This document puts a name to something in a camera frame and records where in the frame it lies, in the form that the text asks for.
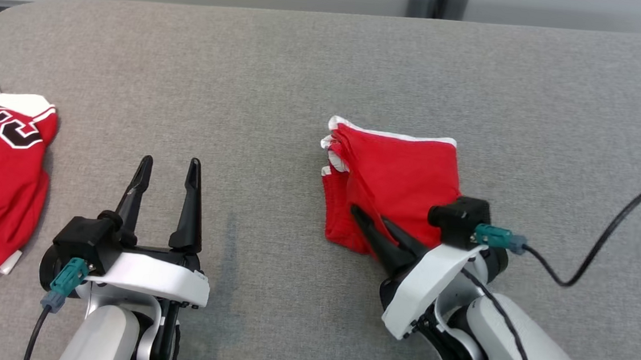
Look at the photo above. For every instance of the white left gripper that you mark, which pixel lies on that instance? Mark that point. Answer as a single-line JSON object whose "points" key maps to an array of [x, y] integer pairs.
{"points": [[158, 279]]}

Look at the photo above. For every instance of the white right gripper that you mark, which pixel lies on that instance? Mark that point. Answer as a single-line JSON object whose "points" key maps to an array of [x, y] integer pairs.
{"points": [[432, 286]]}

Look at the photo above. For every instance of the red shorts with white trim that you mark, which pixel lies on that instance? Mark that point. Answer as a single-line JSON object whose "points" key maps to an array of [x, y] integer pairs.
{"points": [[395, 180]]}

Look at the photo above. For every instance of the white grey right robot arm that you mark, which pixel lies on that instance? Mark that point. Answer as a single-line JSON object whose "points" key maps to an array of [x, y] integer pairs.
{"points": [[512, 355]]}

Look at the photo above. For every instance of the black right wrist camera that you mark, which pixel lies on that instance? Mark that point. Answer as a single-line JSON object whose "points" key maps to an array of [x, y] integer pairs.
{"points": [[460, 219]]}

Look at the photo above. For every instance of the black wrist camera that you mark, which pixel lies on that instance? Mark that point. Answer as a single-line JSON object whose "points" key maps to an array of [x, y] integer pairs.
{"points": [[87, 237], [460, 219]]}

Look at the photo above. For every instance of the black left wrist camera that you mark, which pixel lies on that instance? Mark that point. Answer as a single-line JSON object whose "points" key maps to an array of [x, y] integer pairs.
{"points": [[87, 237]]}

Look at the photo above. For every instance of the teal right camera connector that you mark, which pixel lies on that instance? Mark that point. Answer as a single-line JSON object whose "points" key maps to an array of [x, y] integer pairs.
{"points": [[499, 238]]}

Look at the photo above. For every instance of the teal camera connector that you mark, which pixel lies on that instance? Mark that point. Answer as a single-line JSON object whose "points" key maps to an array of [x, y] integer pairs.
{"points": [[499, 238], [65, 283]]}

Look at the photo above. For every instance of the teal left camera connector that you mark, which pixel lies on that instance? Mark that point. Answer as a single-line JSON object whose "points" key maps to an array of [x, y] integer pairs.
{"points": [[65, 283]]}

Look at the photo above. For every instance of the grey metal partition post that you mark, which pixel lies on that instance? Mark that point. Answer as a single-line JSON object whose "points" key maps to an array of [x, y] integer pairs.
{"points": [[437, 0]]}

